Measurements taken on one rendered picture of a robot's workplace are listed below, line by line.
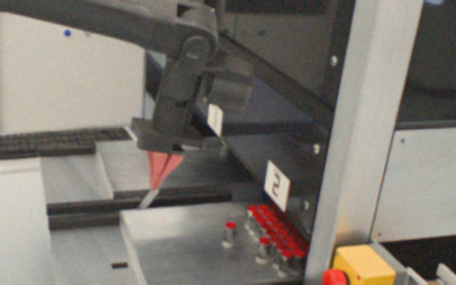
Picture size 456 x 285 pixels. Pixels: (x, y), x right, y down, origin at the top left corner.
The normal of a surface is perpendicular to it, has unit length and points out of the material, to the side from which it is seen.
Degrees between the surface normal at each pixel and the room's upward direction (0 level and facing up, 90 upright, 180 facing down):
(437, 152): 90
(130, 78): 90
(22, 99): 90
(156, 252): 0
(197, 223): 0
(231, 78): 108
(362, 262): 0
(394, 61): 90
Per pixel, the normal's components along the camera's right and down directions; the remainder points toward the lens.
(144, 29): -0.25, 0.54
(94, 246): 0.05, -0.92
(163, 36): -0.04, 0.60
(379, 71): 0.24, 0.39
